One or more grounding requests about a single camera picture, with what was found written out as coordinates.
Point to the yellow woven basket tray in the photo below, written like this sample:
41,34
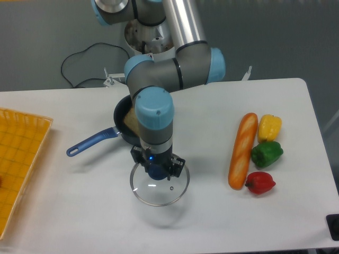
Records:
22,137

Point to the red bell pepper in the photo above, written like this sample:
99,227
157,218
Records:
259,182

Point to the dark saucepan with blue handle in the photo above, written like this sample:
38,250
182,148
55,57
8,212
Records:
119,130

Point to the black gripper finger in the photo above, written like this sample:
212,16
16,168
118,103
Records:
136,153
176,167

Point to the glass pot lid blue knob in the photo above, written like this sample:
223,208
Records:
158,193

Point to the baguette bread loaf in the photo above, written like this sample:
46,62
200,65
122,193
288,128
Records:
241,155

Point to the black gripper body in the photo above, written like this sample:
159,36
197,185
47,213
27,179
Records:
157,165

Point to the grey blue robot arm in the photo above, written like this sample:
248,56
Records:
151,82

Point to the black object at table corner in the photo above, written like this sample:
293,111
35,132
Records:
333,224

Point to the bagged bread slice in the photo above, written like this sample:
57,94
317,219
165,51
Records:
130,120

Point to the yellow bell pepper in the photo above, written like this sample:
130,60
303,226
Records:
269,128

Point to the green bell pepper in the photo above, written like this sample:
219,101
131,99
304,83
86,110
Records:
266,153

